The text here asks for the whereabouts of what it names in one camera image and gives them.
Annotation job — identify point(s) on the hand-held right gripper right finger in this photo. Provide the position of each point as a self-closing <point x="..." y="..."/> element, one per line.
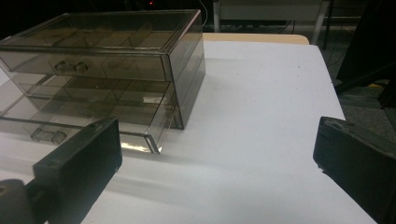
<point x="358" y="161"/>

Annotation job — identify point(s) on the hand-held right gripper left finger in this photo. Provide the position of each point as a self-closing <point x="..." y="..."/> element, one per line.
<point x="84" y="161"/>

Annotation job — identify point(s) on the clear plastic drawer pulled out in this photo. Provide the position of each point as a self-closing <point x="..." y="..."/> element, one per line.
<point x="130" y="112"/>

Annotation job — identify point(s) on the clear smoky plastic drawer cabinet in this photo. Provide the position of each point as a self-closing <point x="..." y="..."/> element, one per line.
<point x="186" y="71"/>

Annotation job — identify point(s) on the clear plastic closed drawer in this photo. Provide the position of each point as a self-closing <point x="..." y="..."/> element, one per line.
<point x="130" y="67"/>

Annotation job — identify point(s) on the white table sheet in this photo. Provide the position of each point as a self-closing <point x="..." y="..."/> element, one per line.
<point x="249" y="124"/>

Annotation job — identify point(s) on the black pole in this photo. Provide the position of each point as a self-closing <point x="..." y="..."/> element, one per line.
<point x="328" y="25"/>

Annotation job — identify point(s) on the white metal frame table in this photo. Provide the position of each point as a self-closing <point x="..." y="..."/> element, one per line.
<point x="267" y="12"/>

